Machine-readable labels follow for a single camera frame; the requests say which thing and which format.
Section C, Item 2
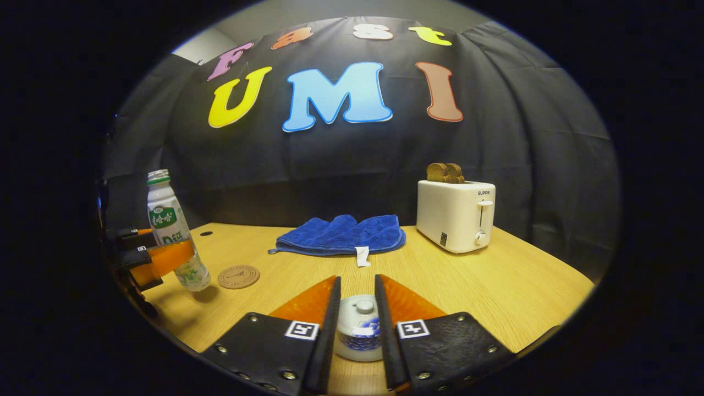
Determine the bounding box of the round brown coaster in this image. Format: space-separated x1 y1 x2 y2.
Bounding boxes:
217 265 261 290

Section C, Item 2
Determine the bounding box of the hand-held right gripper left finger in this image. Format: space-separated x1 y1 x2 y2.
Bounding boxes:
201 275 342 395

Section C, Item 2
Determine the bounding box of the white toaster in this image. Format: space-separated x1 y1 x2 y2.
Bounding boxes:
416 179 496 254

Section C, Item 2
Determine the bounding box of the blue towel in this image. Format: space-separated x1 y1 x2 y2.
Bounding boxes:
268 214 406 268

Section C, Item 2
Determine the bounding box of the black backdrop cloth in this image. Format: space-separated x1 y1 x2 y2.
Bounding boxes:
99 16 621 284

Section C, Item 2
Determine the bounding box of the white teacup lid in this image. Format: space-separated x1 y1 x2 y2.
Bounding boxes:
337 294 381 332

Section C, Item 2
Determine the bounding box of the white blue-patterned teacup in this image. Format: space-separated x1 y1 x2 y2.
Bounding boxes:
333 316 386 362

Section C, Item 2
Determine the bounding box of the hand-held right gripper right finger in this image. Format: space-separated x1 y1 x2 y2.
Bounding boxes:
374 274 518 394

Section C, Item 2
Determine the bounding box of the clear water bottle green label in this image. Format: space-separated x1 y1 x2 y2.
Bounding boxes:
146 169 211 292

